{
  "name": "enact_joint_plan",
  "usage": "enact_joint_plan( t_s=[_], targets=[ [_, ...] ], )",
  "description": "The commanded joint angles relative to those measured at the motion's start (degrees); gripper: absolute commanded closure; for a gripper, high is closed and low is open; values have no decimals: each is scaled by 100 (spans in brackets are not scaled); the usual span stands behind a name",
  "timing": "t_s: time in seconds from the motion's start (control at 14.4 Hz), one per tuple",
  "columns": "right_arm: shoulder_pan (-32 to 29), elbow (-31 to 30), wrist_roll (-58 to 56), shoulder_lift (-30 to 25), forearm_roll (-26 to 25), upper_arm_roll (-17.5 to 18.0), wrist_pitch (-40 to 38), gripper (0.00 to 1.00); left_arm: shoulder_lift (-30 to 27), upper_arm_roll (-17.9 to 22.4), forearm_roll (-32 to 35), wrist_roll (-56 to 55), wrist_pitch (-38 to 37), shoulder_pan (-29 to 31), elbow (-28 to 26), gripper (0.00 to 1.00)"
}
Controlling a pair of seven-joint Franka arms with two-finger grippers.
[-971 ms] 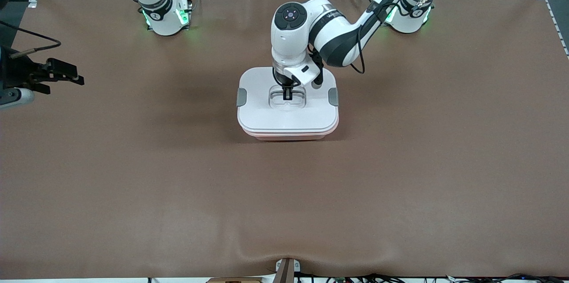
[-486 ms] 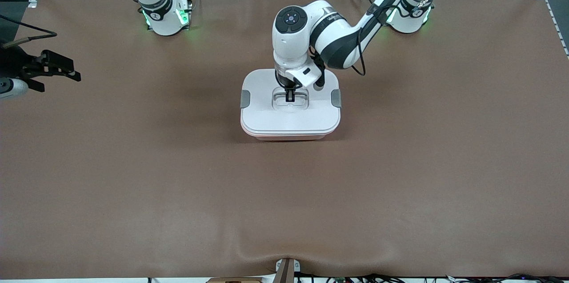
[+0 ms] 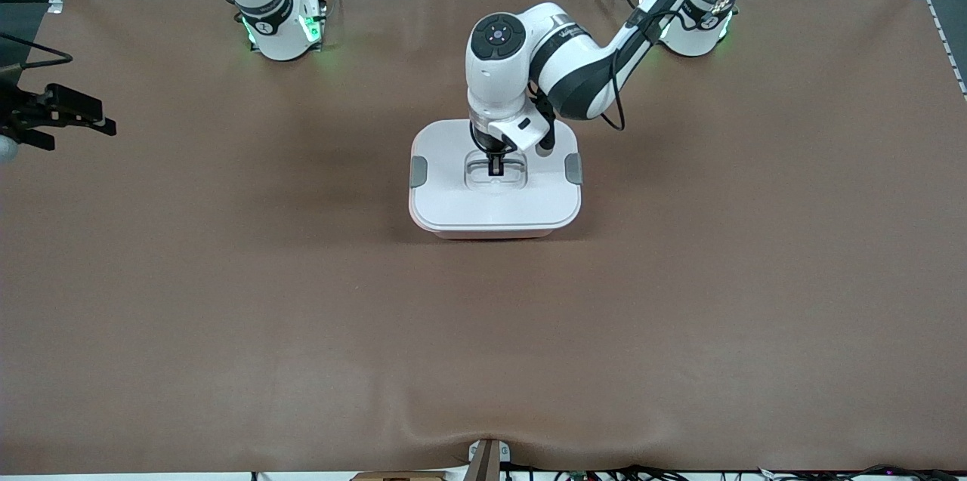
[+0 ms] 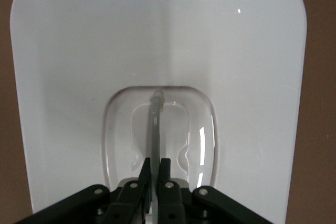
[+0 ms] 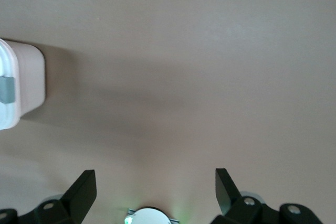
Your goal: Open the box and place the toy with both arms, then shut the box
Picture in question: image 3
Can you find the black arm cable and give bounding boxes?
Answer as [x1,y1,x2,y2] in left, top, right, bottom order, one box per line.
[597,13,628,132]
[0,31,74,76]

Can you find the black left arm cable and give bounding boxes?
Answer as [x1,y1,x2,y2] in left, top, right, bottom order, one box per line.
[597,13,628,132]

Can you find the brown table mat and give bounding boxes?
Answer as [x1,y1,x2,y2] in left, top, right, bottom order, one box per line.
[0,0,967,476]

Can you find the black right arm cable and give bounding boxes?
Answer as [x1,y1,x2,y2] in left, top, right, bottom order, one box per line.
[0,31,74,76]

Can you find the pink plastic storage box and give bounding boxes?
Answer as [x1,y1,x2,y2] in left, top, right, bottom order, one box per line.
[416,228,564,241]

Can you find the white box lid grey clips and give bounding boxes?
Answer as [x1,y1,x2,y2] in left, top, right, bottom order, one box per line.
[409,119,584,234]

